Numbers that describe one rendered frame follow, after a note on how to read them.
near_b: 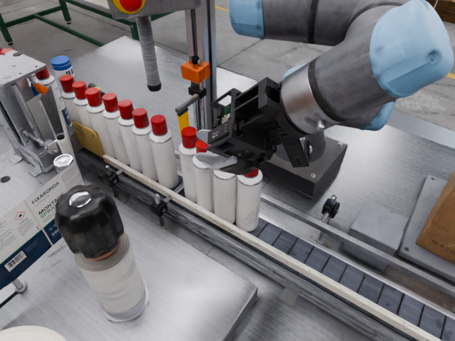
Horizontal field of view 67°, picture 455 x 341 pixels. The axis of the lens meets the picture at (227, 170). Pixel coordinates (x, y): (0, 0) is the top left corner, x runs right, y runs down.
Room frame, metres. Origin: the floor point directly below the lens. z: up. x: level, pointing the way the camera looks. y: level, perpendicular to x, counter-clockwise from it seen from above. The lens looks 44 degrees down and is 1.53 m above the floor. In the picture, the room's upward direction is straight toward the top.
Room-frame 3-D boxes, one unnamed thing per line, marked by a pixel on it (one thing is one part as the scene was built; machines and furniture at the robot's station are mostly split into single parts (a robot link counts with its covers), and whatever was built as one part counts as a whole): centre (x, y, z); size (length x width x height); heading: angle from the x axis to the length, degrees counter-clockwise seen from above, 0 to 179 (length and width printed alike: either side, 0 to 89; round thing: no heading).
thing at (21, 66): (0.74, 0.51, 1.14); 0.14 x 0.11 x 0.01; 55
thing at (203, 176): (0.53, 0.05, 0.98); 0.05 x 0.05 x 0.20
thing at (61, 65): (1.26, 0.65, 0.87); 0.07 x 0.07 x 0.07
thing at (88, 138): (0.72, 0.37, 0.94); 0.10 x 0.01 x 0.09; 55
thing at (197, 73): (0.63, 0.08, 1.05); 0.10 x 0.04 x 0.33; 145
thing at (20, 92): (0.74, 0.50, 1.01); 0.14 x 0.13 x 0.26; 55
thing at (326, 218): (0.45, -0.21, 0.91); 0.07 x 0.03 x 0.16; 145
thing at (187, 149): (0.57, 0.08, 0.98); 0.05 x 0.05 x 0.20
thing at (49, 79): (0.86, 0.50, 0.98); 0.05 x 0.05 x 0.20
